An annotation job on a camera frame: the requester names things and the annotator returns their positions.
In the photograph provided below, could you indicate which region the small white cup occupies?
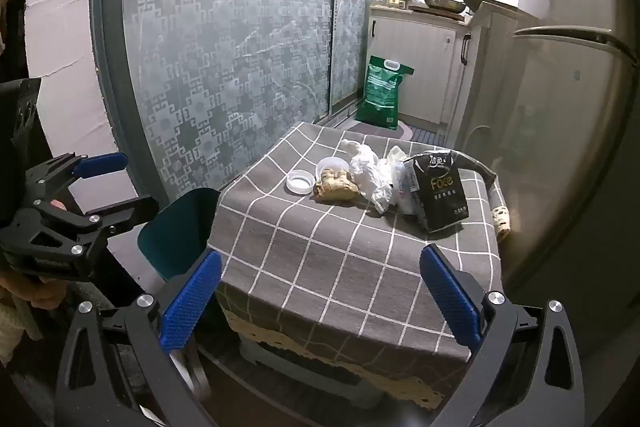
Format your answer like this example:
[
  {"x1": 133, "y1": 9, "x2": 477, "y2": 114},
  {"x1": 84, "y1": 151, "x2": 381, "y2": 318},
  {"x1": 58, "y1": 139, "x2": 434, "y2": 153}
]
[{"x1": 316, "y1": 157, "x2": 351, "y2": 180}]

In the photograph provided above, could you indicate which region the person's left forearm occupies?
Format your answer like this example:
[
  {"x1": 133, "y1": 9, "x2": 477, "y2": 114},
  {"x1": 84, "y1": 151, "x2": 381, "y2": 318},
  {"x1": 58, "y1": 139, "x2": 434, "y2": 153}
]
[{"x1": 0, "y1": 297, "x2": 33, "y2": 360}]

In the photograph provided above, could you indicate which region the black tissue pack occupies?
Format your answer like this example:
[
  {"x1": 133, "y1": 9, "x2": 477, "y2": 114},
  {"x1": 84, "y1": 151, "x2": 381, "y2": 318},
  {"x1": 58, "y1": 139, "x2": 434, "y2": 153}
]
[{"x1": 402, "y1": 151, "x2": 471, "y2": 234}]

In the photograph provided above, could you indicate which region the pale crumpled tissue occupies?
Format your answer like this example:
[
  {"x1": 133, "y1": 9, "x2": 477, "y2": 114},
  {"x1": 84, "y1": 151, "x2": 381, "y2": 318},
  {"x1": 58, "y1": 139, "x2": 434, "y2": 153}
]
[{"x1": 386, "y1": 146, "x2": 418, "y2": 170}]

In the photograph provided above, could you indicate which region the teal plastic bin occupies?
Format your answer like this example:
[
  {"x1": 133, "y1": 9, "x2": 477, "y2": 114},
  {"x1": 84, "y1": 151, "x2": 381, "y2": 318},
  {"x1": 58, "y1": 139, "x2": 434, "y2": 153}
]
[{"x1": 137, "y1": 188, "x2": 222, "y2": 280}]

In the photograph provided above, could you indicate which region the person's left hand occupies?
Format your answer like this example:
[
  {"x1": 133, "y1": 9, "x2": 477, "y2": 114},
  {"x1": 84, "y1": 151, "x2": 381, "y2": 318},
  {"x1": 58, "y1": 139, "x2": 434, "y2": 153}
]
[{"x1": 0, "y1": 276, "x2": 68, "y2": 310}]

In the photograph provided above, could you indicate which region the green rice bag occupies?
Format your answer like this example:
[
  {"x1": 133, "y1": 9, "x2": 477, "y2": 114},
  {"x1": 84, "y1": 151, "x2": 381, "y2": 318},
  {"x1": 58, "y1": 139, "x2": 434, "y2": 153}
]
[{"x1": 356, "y1": 55, "x2": 416, "y2": 129}]

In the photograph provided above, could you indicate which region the silver refrigerator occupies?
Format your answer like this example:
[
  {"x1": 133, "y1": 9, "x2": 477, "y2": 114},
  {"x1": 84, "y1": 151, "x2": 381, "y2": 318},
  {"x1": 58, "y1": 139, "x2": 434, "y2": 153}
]
[{"x1": 447, "y1": 0, "x2": 640, "y2": 308}]

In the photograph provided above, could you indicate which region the patterned frosted glass door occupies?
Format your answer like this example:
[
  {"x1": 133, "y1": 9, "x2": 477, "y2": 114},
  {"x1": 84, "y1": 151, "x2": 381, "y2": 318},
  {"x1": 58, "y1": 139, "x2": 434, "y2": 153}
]
[{"x1": 92, "y1": 0, "x2": 386, "y2": 208}]

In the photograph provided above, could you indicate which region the white kitchen cabinet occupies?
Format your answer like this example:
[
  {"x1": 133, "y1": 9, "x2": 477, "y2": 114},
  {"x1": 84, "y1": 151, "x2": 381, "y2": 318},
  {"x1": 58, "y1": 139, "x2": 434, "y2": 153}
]
[{"x1": 367, "y1": 4, "x2": 493, "y2": 128}]

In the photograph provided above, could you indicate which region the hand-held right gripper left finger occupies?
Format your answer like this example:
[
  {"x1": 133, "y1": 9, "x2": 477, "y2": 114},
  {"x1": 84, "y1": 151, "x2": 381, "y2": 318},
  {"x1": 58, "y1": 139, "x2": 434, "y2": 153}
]
[{"x1": 55, "y1": 251, "x2": 223, "y2": 427}]

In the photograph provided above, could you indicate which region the grey checkered tablecloth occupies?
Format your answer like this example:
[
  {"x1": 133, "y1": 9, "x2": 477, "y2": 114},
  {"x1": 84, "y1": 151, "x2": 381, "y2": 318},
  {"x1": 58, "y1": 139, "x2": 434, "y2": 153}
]
[{"x1": 209, "y1": 122, "x2": 511, "y2": 410}]

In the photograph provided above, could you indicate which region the white round lid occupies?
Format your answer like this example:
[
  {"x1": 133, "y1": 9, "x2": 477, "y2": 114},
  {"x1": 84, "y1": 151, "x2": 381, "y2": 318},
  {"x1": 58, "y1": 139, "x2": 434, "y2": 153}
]
[{"x1": 286, "y1": 170, "x2": 316, "y2": 195}]

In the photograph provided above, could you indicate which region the clear plastic packet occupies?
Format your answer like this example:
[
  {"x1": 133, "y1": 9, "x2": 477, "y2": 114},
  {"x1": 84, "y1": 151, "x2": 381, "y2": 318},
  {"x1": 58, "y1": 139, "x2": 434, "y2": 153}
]
[{"x1": 392, "y1": 159, "x2": 426, "y2": 217}]

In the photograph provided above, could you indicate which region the clear plastic bag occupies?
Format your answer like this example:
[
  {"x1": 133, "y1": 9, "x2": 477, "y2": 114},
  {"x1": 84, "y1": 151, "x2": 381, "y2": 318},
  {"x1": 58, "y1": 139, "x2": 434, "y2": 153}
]
[{"x1": 367, "y1": 159, "x2": 401, "y2": 214}]

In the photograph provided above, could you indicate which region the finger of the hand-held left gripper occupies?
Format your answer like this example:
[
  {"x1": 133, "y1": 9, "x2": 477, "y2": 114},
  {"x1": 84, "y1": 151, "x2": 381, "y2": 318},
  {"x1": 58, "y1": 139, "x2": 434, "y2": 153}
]
[
  {"x1": 50, "y1": 197, "x2": 160, "y2": 248},
  {"x1": 25, "y1": 152, "x2": 128, "y2": 202}
]

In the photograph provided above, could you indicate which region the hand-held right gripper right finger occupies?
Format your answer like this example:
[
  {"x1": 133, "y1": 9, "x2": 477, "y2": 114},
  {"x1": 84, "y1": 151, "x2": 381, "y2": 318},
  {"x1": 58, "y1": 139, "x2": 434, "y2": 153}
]
[{"x1": 419, "y1": 244, "x2": 586, "y2": 427}]

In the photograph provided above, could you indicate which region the pink floor mat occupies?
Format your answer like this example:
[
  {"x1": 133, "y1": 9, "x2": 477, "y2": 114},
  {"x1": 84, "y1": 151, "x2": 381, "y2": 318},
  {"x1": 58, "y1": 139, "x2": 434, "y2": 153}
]
[{"x1": 345, "y1": 119, "x2": 411, "y2": 142}]

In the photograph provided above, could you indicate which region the grey striped floor mat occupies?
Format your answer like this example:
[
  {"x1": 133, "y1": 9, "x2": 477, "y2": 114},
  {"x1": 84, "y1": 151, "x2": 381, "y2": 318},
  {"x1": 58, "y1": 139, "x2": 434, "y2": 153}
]
[{"x1": 410, "y1": 127, "x2": 446, "y2": 146}]

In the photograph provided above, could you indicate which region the white tissue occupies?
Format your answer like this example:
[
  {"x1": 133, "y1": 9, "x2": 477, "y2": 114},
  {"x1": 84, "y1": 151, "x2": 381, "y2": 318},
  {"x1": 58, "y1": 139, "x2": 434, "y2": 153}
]
[{"x1": 342, "y1": 141, "x2": 386, "y2": 195}]

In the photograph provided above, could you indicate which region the brown crumpled food wrapper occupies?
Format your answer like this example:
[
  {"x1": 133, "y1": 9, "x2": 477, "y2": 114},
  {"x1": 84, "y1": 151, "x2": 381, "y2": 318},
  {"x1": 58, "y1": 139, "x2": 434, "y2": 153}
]
[{"x1": 313, "y1": 170, "x2": 362, "y2": 202}]

